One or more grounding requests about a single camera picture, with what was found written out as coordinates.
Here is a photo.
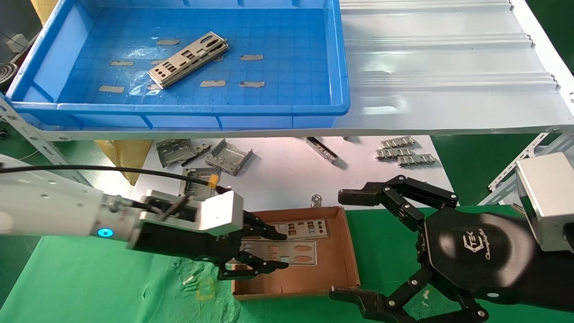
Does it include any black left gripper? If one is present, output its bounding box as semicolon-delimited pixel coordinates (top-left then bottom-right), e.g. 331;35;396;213
132;211;290;281

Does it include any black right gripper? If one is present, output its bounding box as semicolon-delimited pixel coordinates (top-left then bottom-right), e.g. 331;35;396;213
329;175;574;323

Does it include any silver metal I/O shield plate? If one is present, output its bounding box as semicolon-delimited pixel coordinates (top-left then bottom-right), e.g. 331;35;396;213
271;218;329;240
240;240;317;266

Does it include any shallow brown cardboard box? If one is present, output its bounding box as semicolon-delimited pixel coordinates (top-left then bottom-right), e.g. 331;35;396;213
232;206;361;301

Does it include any blue plastic tray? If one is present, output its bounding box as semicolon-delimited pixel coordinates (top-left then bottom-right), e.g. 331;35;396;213
7;0;351;131

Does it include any tan cardboard sheet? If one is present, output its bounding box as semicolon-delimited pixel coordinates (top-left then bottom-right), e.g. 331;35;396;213
30;0;59;25

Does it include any white paper sheet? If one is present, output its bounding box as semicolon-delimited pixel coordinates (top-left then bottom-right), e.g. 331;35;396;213
126;137;460;215

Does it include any grey flat stamped metal plate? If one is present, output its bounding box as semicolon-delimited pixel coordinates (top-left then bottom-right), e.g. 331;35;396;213
181;167;222;201

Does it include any small toothed metal strip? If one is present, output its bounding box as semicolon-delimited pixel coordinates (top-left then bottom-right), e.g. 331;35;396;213
375;148;415;160
380;136;417;149
397;154;436;167

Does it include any narrow grey metal strip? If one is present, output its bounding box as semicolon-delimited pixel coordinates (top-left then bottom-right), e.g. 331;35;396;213
306;137;339;163

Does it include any yellow woven bag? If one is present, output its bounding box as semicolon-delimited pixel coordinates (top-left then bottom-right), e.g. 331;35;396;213
95;140;154;185

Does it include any green cloth mat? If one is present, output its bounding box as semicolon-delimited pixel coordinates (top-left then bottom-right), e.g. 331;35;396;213
0;207;574;323

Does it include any white slotted angle beam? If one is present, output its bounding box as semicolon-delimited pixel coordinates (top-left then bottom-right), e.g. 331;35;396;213
0;96;101;200
488;128;574;207

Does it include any metal plate stack in bin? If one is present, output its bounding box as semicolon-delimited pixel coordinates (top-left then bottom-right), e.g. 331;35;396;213
148;31;229;89

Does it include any small white block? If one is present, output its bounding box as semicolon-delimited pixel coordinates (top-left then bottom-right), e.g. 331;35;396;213
7;34;30;52

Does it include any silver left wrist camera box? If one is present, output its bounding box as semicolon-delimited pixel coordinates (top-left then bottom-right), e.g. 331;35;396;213
140;189;245;237

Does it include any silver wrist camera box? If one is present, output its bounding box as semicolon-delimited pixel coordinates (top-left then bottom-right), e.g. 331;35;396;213
515;152;574;253
140;189;245;237

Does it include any grey U-shaped metal bracket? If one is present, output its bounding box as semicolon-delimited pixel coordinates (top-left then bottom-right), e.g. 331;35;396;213
205;139;254;176

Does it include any grey stamped metal bracket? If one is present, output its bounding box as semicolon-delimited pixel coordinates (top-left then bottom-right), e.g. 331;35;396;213
156;139;211;169

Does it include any black cable yellow connector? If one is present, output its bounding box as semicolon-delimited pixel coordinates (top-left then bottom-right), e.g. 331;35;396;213
0;165;233;194

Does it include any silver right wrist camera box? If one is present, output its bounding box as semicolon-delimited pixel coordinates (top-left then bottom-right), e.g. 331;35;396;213
515;152;574;253

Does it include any grey coiled hose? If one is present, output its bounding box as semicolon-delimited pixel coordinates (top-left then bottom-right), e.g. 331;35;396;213
0;62;19;92

